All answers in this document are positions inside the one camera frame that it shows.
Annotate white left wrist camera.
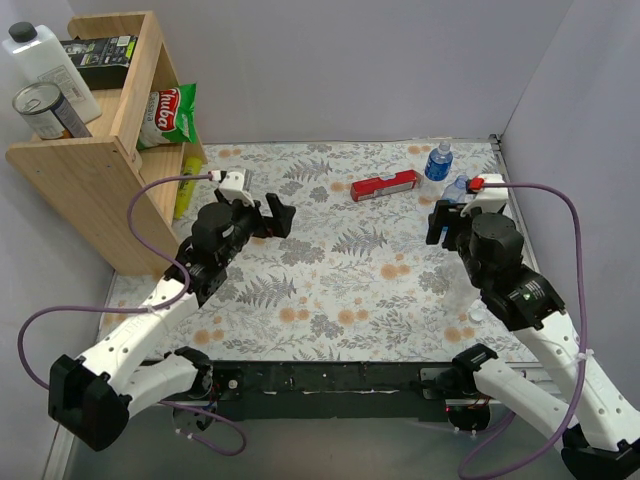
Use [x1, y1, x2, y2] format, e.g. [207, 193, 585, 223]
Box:
[209, 168, 255, 207]

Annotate white blue Pocari cap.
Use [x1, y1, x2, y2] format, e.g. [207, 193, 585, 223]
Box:
[469, 310, 485, 323]

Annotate red toothpaste box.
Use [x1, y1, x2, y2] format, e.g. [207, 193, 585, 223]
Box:
[350, 170, 423, 202]

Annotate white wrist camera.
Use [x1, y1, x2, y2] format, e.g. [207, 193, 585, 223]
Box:
[461, 174, 509, 217]
[209, 168, 255, 207]

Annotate metal tin can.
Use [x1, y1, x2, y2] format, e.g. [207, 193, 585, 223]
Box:
[12, 82, 91, 140]

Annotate white bottle black cap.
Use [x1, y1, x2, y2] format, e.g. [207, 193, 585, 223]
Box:
[2, 21, 102, 123]

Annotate floral patterned table mat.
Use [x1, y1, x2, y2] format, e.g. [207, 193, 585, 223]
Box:
[99, 140, 555, 363]

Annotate blue label crushed bottle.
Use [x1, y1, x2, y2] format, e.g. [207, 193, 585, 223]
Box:
[441, 174, 469, 203]

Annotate wooden shelf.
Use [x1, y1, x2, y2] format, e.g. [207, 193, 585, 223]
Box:
[6, 11, 206, 276]

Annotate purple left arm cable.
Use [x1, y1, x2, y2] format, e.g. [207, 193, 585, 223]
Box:
[17, 172, 247, 456]

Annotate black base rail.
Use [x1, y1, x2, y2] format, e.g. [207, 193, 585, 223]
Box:
[199, 359, 501, 424]

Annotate black green box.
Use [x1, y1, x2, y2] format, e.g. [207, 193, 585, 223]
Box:
[61, 35, 138, 90]

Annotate green white snack bag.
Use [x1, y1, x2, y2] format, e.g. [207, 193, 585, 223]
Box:
[136, 84, 197, 150]

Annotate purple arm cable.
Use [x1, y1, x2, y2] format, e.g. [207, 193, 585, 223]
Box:
[17, 172, 247, 456]
[457, 181, 587, 480]

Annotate Pocari Sweat blue label bottle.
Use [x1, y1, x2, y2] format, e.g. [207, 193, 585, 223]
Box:
[425, 141, 453, 182]

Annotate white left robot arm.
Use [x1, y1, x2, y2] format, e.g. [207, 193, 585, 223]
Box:
[48, 193, 296, 451]

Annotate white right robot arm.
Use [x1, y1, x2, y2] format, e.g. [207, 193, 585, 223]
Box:
[426, 201, 639, 479]

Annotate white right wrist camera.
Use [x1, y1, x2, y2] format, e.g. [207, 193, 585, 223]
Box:
[461, 174, 509, 217]

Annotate yellow marker tube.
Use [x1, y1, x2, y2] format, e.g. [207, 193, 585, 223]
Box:
[173, 156, 203, 220]

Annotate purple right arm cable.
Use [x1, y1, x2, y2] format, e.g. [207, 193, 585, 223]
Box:
[457, 181, 587, 480]

